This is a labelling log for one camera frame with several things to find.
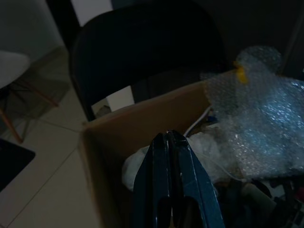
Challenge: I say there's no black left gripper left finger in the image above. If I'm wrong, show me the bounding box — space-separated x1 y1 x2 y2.
132 130 172 228

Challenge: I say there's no thin white cable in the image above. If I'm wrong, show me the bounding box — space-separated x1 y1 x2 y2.
184 106 212 136

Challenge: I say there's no clear bubble wrap sheet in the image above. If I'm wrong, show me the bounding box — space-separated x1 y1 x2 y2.
200 46 304 179

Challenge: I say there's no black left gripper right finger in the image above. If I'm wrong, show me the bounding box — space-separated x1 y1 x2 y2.
169 129 226 228

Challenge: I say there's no cardboard box with red label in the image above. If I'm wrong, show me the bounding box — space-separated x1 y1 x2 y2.
82 69 240 228

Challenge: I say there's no black folding chair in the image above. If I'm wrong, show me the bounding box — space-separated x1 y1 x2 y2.
68 0 226 122

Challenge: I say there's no white plastic bag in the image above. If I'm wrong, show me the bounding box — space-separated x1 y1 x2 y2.
122 133 238 190

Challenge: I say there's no white chair with wooden legs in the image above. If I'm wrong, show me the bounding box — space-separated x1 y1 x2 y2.
0 49 60 143

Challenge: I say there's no black floor mat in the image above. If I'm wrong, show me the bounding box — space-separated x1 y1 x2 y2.
0 139 36 192

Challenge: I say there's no yellow tape piece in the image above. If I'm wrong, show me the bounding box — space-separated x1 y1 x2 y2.
232 60 250 84

